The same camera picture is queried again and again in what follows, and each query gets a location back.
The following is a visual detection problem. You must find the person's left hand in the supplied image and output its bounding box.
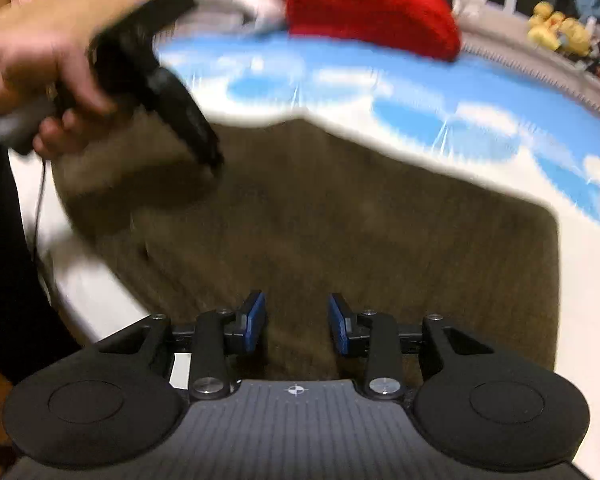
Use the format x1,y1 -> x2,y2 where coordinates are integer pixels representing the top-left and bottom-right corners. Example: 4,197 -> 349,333
0,24 -> 118,162

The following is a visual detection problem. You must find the yellow plush toy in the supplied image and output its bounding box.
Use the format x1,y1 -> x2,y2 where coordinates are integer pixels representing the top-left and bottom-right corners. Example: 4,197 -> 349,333
526,1 -> 595,57

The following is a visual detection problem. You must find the blue cloud-print bed sheet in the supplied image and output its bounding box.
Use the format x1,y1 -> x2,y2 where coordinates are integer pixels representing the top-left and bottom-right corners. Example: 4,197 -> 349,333
7,30 -> 600,480

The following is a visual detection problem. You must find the brown towel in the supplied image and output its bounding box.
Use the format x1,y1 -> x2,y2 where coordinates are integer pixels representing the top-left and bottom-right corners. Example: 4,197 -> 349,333
52,107 -> 562,386

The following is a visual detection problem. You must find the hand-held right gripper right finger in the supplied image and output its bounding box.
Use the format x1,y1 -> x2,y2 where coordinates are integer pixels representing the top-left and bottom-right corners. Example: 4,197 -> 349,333
328,292 -> 498,402

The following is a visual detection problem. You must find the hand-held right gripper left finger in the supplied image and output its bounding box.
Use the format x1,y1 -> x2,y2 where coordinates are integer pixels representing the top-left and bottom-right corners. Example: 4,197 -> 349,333
92,290 -> 267,402

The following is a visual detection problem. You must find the person's black clothing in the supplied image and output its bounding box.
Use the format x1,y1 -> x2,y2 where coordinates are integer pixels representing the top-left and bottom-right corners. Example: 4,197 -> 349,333
0,110 -> 83,387

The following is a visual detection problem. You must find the black cable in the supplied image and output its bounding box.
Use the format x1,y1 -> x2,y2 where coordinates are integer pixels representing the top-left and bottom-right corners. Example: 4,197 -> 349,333
31,156 -> 49,266

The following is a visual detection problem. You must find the grey fringed blanket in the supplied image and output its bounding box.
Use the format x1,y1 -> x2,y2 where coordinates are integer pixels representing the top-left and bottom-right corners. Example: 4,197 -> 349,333
457,12 -> 600,128

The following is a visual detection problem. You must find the folded red cloth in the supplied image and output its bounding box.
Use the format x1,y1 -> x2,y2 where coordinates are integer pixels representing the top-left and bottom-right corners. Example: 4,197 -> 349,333
284,0 -> 464,64

